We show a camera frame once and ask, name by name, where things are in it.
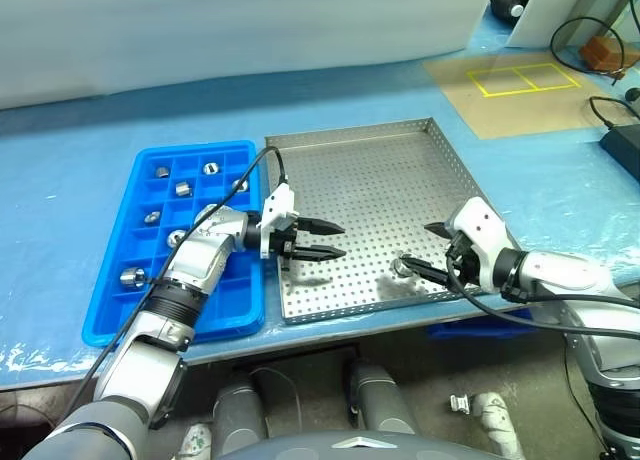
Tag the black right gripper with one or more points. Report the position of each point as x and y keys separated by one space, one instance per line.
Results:
x=461 y=255

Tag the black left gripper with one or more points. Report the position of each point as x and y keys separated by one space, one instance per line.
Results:
x=282 y=242

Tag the metal roller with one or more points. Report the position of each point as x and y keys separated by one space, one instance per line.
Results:
x=152 y=217
x=211 y=168
x=132 y=277
x=240 y=185
x=183 y=188
x=161 y=172
x=176 y=238
x=398 y=267

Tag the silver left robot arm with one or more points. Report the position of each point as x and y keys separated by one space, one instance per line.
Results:
x=200 y=260

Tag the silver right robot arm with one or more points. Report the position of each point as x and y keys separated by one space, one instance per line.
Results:
x=565 y=272

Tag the perforated steel tray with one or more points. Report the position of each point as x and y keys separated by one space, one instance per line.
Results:
x=370 y=190

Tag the blue compartment tray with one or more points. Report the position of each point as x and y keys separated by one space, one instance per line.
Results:
x=130 y=310

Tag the dark grey robot leg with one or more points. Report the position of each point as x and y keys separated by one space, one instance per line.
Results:
x=382 y=395
x=240 y=415

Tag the metal spool on floor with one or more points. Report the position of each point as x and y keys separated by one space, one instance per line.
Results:
x=460 y=403

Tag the brown table mat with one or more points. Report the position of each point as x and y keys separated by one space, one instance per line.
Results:
x=520 y=110

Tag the white robot foot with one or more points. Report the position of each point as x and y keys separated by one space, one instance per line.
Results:
x=495 y=422
x=195 y=440

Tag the grey robot torso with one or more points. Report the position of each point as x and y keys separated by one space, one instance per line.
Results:
x=320 y=447

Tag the black power adapter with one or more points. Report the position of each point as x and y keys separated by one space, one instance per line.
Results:
x=625 y=150

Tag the small black plug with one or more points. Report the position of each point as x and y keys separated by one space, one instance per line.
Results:
x=633 y=94

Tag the brown wooden block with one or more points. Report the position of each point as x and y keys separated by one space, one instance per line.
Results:
x=602 y=52

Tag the black object with white cap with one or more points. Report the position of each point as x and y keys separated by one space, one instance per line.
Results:
x=510 y=0

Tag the white foam board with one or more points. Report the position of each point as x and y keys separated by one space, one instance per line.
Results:
x=550 y=10

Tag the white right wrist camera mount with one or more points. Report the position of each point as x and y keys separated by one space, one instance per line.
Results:
x=482 y=225

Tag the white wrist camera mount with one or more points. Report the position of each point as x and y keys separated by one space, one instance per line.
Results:
x=482 y=225
x=279 y=205

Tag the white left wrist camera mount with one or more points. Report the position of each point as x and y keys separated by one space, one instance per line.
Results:
x=279 y=205

